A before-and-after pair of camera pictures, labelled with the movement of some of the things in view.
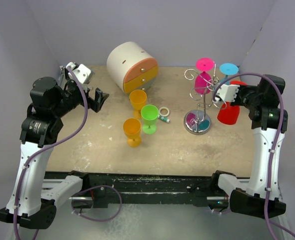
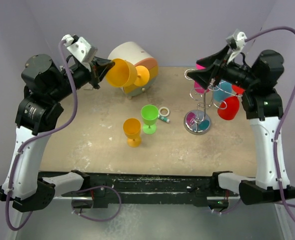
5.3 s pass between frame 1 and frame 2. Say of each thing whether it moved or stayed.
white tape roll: stayed
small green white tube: stayed
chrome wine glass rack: stayed
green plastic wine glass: stayed
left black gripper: moved
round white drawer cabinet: stayed
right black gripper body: moved
